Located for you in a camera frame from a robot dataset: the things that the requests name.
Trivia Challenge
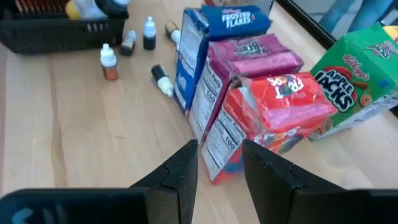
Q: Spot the dropper bottle orange liquid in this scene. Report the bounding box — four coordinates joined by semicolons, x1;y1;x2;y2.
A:
99;42;119;81

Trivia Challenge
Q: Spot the red Froot Loops box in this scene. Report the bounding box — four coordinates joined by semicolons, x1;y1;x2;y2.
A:
200;72;339;185

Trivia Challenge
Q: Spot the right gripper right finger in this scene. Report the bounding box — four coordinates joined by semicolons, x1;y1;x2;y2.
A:
241;139;398;224

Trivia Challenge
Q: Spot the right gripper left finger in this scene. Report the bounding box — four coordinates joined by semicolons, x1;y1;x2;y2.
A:
0;139;199;224

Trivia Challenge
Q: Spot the purple Raisin Bran box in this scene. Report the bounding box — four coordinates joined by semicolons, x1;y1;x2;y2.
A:
188;33;305;144

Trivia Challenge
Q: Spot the dropper bottle brown label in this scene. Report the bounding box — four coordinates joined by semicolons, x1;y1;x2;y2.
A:
164;21;182;44
119;29;137;57

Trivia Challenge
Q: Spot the dropper bottle black liquid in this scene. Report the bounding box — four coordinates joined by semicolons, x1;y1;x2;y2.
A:
142;15;157;51
150;63;174;98

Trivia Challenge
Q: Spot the black bottle white label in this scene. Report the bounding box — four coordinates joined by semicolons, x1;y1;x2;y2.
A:
95;0;130;18

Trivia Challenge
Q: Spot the blue Frosted Flakes box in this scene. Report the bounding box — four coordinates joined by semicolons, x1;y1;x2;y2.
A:
173;4;272;116

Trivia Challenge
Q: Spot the black plastic basket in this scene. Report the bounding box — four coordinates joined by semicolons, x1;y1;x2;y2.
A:
0;0;130;55

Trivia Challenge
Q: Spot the black table frame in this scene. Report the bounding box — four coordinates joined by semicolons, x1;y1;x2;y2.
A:
275;0;398;119

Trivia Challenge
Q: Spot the green Apple Jacks box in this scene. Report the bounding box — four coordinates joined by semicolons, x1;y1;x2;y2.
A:
308;23;398;141

